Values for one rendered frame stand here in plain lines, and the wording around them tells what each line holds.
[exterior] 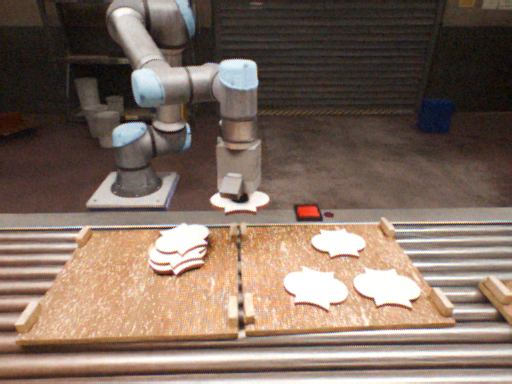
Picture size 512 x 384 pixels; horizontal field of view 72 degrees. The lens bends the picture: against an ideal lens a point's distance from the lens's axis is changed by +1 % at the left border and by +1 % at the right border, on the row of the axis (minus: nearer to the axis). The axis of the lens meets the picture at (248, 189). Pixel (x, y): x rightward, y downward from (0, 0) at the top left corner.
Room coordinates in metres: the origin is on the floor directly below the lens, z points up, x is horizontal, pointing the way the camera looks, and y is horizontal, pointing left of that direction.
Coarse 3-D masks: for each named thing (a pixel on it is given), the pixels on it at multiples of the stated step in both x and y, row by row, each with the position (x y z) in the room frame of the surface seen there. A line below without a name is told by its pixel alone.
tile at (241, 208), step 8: (256, 192) 0.75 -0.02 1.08; (216, 200) 0.71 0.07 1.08; (224, 200) 0.71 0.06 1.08; (248, 200) 0.71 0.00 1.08; (256, 200) 0.71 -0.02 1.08; (264, 200) 0.71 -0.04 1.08; (216, 208) 0.68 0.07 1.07; (224, 208) 0.68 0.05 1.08; (232, 208) 0.67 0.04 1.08; (240, 208) 0.67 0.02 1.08; (248, 208) 0.67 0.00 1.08; (256, 208) 0.68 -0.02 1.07
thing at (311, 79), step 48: (240, 0) 5.33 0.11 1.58; (288, 0) 5.34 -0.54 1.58; (336, 0) 5.38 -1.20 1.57; (384, 0) 5.37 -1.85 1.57; (432, 0) 5.38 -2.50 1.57; (240, 48) 5.33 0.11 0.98; (288, 48) 5.34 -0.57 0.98; (336, 48) 5.36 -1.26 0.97; (384, 48) 5.37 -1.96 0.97; (432, 48) 5.37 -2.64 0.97; (288, 96) 5.35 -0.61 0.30; (336, 96) 5.36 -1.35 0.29; (384, 96) 5.38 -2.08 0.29
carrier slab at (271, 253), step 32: (352, 224) 0.83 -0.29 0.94; (256, 256) 0.68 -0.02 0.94; (288, 256) 0.68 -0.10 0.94; (320, 256) 0.68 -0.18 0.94; (384, 256) 0.68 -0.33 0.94; (256, 288) 0.57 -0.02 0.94; (352, 288) 0.57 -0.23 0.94; (256, 320) 0.48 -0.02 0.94; (288, 320) 0.48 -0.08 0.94; (320, 320) 0.48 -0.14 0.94; (352, 320) 0.48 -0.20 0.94; (384, 320) 0.48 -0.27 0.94; (416, 320) 0.48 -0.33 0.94; (448, 320) 0.49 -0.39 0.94
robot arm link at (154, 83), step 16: (128, 0) 1.04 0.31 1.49; (112, 16) 0.98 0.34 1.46; (128, 16) 0.97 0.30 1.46; (144, 16) 1.04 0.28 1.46; (112, 32) 0.98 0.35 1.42; (128, 32) 0.89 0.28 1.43; (144, 32) 0.90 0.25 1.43; (128, 48) 0.85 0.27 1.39; (144, 48) 0.82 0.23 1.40; (144, 64) 0.76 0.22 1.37; (160, 64) 0.76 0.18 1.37; (144, 80) 0.70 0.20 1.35; (160, 80) 0.71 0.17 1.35; (176, 80) 0.72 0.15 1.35; (144, 96) 0.69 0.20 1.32; (160, 96) 0.70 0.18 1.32; (176, 96) 0.72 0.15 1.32; (192, 96) 0.74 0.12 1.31
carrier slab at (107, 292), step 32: (96, 256) 0.68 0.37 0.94; (128, 256) 0.68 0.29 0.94; (224, 256) 0.68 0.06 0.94; (64, 288) 0.57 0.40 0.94; (96, 288) 0.57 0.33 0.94; (128, 288) 0.57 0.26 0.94; (160, 288) 0.57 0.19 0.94; (192, 288) 0.57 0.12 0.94; (224, 288) 0.57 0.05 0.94; (64, 320) 0.49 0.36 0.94; (96, 320) 0.48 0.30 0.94; (128, 320) 0.48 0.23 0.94; (160, 320) 0.48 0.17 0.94; (192, 320) 0.48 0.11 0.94; (224, 320) 0.48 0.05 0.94
